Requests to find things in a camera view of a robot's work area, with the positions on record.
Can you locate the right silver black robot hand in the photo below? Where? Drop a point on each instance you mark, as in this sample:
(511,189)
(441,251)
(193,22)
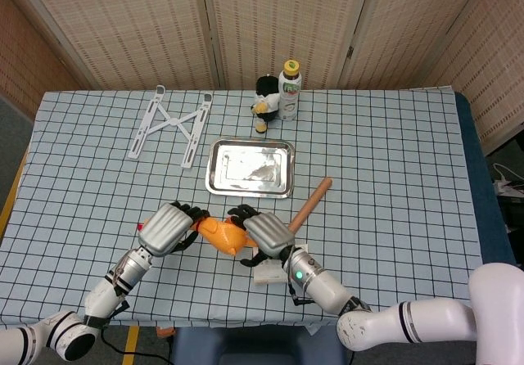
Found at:
(268,234)

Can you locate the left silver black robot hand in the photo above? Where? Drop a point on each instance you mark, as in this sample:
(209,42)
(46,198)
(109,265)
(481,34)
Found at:
(165,230)

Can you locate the yellow rubber chicken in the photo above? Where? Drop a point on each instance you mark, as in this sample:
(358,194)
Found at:
(225,236)

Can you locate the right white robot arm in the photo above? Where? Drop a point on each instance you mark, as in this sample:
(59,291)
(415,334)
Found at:
(368,320)

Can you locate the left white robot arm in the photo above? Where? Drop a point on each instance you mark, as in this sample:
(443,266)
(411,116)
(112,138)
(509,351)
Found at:
(106,291)

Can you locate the rectangular metal tray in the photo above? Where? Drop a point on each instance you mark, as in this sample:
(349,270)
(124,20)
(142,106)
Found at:
(249,168)

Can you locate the black white plush toy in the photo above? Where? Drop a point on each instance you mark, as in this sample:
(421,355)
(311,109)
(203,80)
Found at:
(266,103)

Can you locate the white labelled package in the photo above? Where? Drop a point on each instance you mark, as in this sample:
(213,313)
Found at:
(266,275)

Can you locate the wooden stick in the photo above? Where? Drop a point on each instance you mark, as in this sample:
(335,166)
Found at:
(311,203)

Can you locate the white folding laptop stand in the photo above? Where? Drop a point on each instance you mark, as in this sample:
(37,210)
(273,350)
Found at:
(174,121)

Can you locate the blue chair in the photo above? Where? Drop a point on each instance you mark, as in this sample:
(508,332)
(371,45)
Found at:
(254,346)

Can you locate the blue checked tablecloth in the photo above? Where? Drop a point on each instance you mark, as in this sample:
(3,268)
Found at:
(368,156)

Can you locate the white bottle yellow cap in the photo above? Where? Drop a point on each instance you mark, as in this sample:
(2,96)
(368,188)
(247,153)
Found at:
(289,95)

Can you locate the woven folding screen panel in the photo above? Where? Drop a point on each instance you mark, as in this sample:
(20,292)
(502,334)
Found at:
(401,29)
(491,62)
(123,25)
(282,17)

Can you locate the white power strip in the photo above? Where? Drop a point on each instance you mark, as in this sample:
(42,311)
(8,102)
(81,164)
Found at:
(509,188)

